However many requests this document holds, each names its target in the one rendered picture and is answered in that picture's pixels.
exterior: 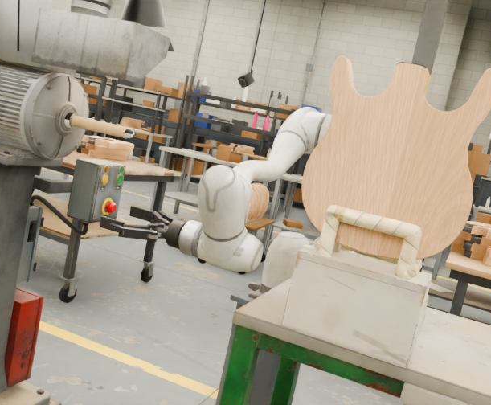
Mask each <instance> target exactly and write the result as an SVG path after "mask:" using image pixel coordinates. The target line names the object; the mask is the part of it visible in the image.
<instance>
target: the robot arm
mask: <svg viewBox="0 0 491 405"><path fill-rule="evenodd" d="M331 118H332V115H328V114H324V113H320V112H318V111H317V110H316V109H314V108H310V107H304V108H300V109H298V110H297V111H295V112H294V113H292V114H291V115H290V116H289V117H288V118H287V119H286V120H285V122H284V123H283V125H282V126H281V127H280V129H279V131H278V134H277V135H276V138H275V141H274V143H273V147H272V151H271V153H270V155H269V157H268V160H267V161H258V160H249V161H245V162H241V163H240V164H238V165H237V166H235V167H234V168H233V169H232V168H231V167H229V166H225V165H218V166H212V167H211V168H209V169H208V170H206V171H205V172H204V174H203V175H202V177H201V179H200V182H199V185H198V210H199V215H200V219H201V223H200V222H196V221H194V220H190V221H188V222H187V221H184V220H181V219H175V218H173V217H171V216H170V215H168V214H166V213H165V212H163V211H159V212H158V213H157V212H156V211H155V212H152V211H149V210H146V209H143V208H140V207H135V206H131V207H130V214H129V216H132V217H134V218H138V219H143V220H145V221H149V222H152V223H149V224H148V225H129V224H125V223H124V222H121V221H118V220H115V219H110V218H108V217H105V216H101V219H100V227H102V228H104V229H108V230H110V231H115V232H118V236H119V237H124V238H130V239H144V240H149V241H153V242H157V239H165V240H166V243H167V245H168V246H170V247H172V248H177V249H179V250H180V252H181V253H183V254H187V255H189V256H194V257H196V258H199V259H202V260H205V261H206V262H207V263H209V264H211V265H214V266H216V267H218V268H223V269H226V270H230V271H234V272H252V271H253V270H255V269H256V268H257V267H258V265H259V264H260V261H261V259H262V255H263V249H264V245H263V244H262V243H261V242H260V241H259V240H258V239H257V238H256V237H255V236H254V235H252V234H249V233H248V230H247V229H246V227H245V226H244V219H245V216H246V215H247V213H248V208H249V204H250V201H251V198H252V186H251V184H250V183H251V182H252V181H257V182H271V181H275V180H277V179H278V178H280V177H281V176H282V175H283V174H284V173H285V172H286V171H287V170H288V169H289V168H290V167H291V166H292V165H293V164H294V162H296V161H297V160H298V159H299V158H300V157H301V156H302V155H303V154H311V153H312V152H313V150H314V149H315V147H316V146H317V144H318V143H319V142H320V141H321V139H322V138H323V137H324V136H325V134H326V132H327V130H328V128H329V125H330V122H331ZM152 219H153V220H152ZM153 223H156V224H153ZM151 228H152V229H151ZM150 229H151V230H150ZM306 244H308V245H310V242H309V241H308V240H307V238H305V237H304V236H303V235H302V234H299V233H296V232H289V231H283V232H281V233H280V234H279V235H278V236H277V237H276V238H275V239H274V240H273V241H272V243H271V245H270V247H269V249H268V253H267V255H266V258H265V261H264V268H263V274H262V280H261V283H260V284H257V283H253V282H250V284H249V285H248V288H249V289H251V290H253V291H254V292H249V293H248V297H250V298H253V299H256V298H257V297H259V296H261V295H262V294H264V293H266V292H268V291H269V290H270V289H272V288H275V287H276V286H277V285H279V284H281V283H283V282H285V281H286V280H288V279H289V278H291V277H293V270H294V266H295V263H296V258H297V253H298V250H301V249H302V248H305V247H303V246H304V245H306Z"/></svg>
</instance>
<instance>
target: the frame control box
mask: <svg viewBox="0 0 491 405"><path fill-rule="evenodd" d="M105 165H108V166H109V171H108V173H107V174H105V173H104V166H105ZM120 166H123V167H124V168H125V167H126V166H125V165H123V164H120V163H116V162H111V161H107V160H100V159H82V158H77V159H76V165H75V170H74V174H73V179H72V188H71V193H70V198H69V203H68V212H67V217H70V218H74V219H78V220H80V221H82V222H83V223H82V225H84V229H83V230H82V231H81V230H80V229H78V228H77V227H76V226H74V225H73V224H72V223H71V222H70V221H69V220H68V219H67V218H66V217H65V216H64V215H62V214H61V213H60V212H59V211H58V210H57V209H56V208H55V207H54V206H53V205H52V204H51V203H49V202H48V201H47V200H46V199H45V198H43V197H42V196H40V195H33V196H31V201H30V207H32V206H33V205H34V203H33V202H34V200H35V199H37V200H39V201H40V202H42V203H43V204H44V205H46V206H47V207H48V208H49V209H50V210H51V211H53V212H54V213H55V214H56V215H57V216H58V217H59V218H60V219H61V220H62V221H63V222H64V223H65V224H66V225H68V226H69V227H70V228H71V229H72V230H73V231H74V232H75V233H77V234H78V235H86V234H87V232H88V225H89V224H90V223H95V222H100V219H101V216H105V217H108V218H110V219H116V218H117V212H118V207H119V203H120V198H121V190H122V186H123V182H122V183H121V184H119V183H118V181H117V180H118V178H119V176H120V175H122V176H123V181H124V176H125V169H124V172H123V173H122V174H120V173H119V168H120ZM105 175H107V176H108V181H107V183H106V184H103V182H102V179H103V177H104V176H105ZM110 202H114V203H116V210H115V211H114V212H113V213H112V214H109V213H108V212H107V210H106V209H105V206H106V204H110Z"/></svg>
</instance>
